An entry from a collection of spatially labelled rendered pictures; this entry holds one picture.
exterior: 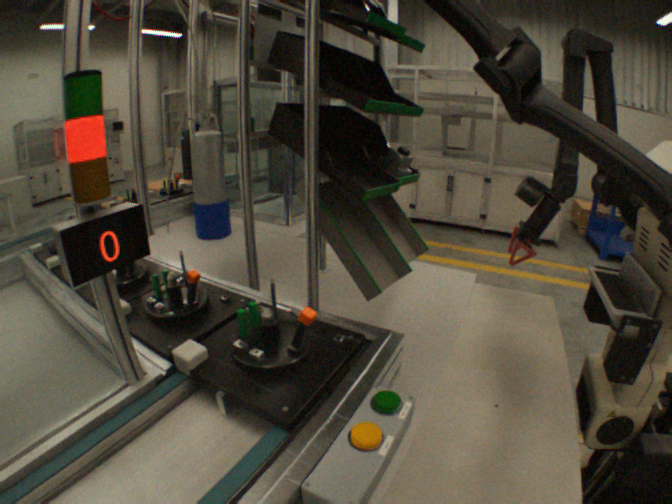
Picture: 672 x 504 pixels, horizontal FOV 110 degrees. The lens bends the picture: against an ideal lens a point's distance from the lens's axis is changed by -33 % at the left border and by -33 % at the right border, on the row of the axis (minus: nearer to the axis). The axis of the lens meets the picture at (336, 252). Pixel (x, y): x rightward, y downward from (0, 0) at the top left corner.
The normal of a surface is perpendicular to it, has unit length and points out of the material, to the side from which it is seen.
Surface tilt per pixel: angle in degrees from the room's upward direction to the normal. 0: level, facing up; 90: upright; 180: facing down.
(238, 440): 0
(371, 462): 0
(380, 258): 45
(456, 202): 90
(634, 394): 90
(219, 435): 0
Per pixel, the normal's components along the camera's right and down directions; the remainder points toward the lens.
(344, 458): 0.01, -0.93
